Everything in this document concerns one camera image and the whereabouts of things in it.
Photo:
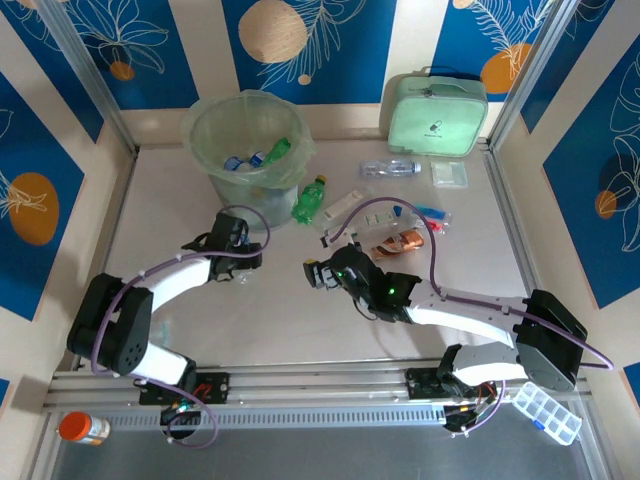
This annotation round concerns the water bottle white cap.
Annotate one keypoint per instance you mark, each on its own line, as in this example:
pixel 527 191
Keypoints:
pixel 243 234

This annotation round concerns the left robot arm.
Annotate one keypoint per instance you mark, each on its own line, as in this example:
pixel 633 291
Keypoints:
pixel 175 280

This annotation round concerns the clear unlabelled plastic bottle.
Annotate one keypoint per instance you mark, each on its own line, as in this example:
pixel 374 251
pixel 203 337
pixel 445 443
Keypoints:
pixel 243 280

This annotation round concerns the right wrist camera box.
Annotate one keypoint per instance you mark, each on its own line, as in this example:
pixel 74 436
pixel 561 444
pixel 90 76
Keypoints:
pixel 332 239

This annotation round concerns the clear plastic waste bin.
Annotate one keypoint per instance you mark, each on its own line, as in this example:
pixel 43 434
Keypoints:
pixel 235 192

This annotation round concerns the mint green medicine bag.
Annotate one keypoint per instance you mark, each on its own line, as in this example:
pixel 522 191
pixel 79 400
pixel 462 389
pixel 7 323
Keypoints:
pixel 435 115

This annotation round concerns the clear bottle pale blue label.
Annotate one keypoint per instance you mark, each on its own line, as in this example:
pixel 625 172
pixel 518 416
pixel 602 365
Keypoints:
pixel 385 168

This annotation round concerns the small clear zip bag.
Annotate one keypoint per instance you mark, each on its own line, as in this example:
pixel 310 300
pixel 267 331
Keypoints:
pixel 450 174

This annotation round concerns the small black wiring board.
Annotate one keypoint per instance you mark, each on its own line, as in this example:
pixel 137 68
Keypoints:
pixel 467 417
pixel 182 415

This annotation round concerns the clear bag blue red items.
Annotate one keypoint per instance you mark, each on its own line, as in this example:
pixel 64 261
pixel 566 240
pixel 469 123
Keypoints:
pixel 442 220

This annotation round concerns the aluminium side rail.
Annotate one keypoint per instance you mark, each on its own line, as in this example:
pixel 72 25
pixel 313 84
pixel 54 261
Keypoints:
pixel 492 160
pixel 120 200

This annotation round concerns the copper foil wrapper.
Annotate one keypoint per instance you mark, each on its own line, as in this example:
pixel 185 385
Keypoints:
pixel 400 243

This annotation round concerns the green plastic bin liner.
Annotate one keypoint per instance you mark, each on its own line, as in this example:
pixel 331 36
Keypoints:
pixel 300 160

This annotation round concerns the green plastic soda bottle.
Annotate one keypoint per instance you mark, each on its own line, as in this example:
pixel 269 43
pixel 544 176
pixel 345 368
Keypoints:
pixel 310 200
pixel 277 150

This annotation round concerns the small clear bottle blue cap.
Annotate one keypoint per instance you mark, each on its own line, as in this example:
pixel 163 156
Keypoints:
pixel 376 218

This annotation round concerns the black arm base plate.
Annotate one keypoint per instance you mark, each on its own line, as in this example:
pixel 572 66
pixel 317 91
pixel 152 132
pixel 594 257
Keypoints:
pixel 422 385
pixel 215 387

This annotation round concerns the orange cap pill bottle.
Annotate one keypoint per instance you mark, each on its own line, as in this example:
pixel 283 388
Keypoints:
pixel 82 427

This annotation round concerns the clear plastic packet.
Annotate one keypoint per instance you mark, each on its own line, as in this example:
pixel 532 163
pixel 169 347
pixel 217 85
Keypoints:
pixel 162 334

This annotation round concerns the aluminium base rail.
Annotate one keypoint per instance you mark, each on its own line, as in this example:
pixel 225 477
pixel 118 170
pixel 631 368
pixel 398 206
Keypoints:
pixel 325 380

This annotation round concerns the aluminium frame post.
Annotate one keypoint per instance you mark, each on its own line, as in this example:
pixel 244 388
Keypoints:
pixel 95 85
pixel 530 75

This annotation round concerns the clear plastic organizer box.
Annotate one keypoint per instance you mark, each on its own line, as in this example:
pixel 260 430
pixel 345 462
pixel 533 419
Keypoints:
pixel 547 412

